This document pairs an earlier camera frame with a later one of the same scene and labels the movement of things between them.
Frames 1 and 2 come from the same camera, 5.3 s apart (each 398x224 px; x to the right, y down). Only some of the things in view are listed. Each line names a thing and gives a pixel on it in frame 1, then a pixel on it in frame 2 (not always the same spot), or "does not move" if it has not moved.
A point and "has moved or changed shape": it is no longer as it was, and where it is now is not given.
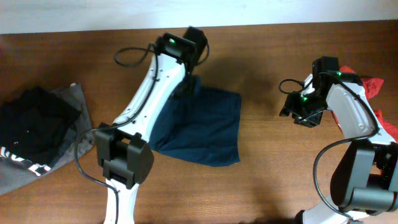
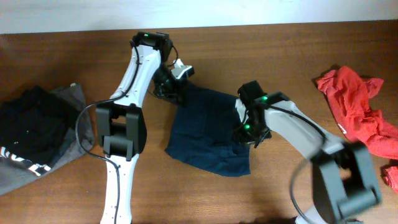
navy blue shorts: [201, 126] has moved or changed shape
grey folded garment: [13, 177] does not move
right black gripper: [290, 105] to [241, 137]
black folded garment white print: [33, 124] does not move
